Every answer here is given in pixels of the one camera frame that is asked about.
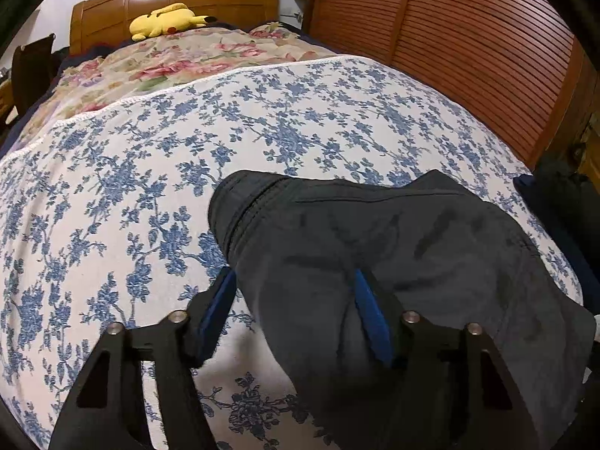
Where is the wooden louvered wardrobe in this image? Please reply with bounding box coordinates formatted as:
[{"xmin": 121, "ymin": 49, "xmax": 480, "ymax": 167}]
[{"xmin": 293, "ymin": 0, "xmax": 587, "ymax": 170}]

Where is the yellow plush toy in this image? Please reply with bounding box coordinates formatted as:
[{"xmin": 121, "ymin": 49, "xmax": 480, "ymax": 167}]
[{"xmin": 129, "ymin": 3, "xmax": 209, "ymax": 41}]

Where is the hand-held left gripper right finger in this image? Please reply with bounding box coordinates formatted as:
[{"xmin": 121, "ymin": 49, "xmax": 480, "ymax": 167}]
[{"xmin": 352, "ymin": 267, "xmax": 535, "ymax": 450}]

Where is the black jacket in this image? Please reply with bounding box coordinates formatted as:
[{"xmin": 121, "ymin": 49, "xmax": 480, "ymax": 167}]
[{"xmin": 207, "ymin": 169, "xmax": 592, "ymax": 450}]

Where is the wooden bed with floral bedding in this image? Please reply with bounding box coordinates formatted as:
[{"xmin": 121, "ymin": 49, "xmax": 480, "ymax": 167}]
[{"xmin": 0, "ymin": 55, "xmax": 584, "ymax": 450}]

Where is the wooden bed headboard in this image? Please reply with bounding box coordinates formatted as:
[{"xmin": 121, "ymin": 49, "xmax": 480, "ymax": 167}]
[{"xmin": 70, "ymin": 0, "xmax": 281, "ymax": 54}]

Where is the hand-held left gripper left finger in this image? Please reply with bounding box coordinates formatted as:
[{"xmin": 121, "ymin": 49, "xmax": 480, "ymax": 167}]
[{"xmin": 49, "ymin": 266, "xmax": 237, "ymax": 450}]

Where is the dark brown chair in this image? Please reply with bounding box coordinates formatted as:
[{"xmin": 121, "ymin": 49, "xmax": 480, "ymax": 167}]
[{"xmin": 12, "ymin": 34, "xmax": 56, "ymax": 113}]

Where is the pink floral quilt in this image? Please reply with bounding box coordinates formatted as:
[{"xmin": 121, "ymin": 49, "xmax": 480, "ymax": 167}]
[{"xmin": 19, "ymin": 23, "xmax": 338, "ymax": 139}]

